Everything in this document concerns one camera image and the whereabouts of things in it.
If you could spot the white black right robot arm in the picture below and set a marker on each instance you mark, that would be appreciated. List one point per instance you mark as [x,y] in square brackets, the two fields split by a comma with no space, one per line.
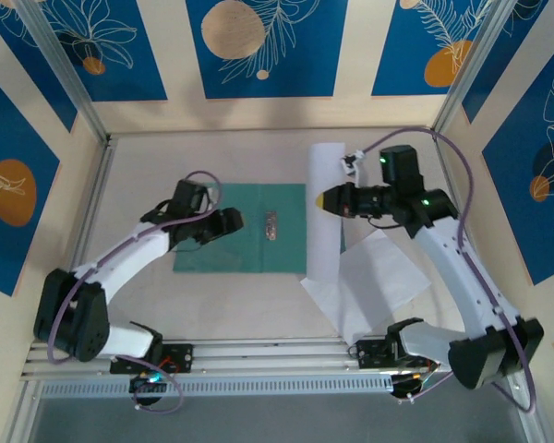
[452,263]

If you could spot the aluminium table edge rail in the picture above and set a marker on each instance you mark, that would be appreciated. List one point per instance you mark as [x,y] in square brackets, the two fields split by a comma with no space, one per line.
[277,357]

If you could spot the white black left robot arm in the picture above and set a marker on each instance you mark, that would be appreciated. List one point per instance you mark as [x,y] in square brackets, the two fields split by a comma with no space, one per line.
[120,258]

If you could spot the aluminium side rail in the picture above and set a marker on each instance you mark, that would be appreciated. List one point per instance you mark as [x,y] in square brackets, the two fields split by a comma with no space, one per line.
[91,207]

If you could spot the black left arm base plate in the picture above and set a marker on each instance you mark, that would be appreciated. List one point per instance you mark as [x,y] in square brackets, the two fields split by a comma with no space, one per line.
[180,357]

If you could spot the aluminium frame post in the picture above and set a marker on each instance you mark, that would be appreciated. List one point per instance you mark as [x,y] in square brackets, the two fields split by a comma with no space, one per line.
[67,69]
[487,69]

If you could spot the metal folder clip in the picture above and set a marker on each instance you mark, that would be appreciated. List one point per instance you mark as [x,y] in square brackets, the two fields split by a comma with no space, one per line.
[271,226]

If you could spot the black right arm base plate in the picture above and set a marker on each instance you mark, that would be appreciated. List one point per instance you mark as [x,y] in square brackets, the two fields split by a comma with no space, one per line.
[369,355]

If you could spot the black connector board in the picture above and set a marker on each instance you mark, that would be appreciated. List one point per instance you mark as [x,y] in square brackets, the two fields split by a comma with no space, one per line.
[406,385]
[148,385]

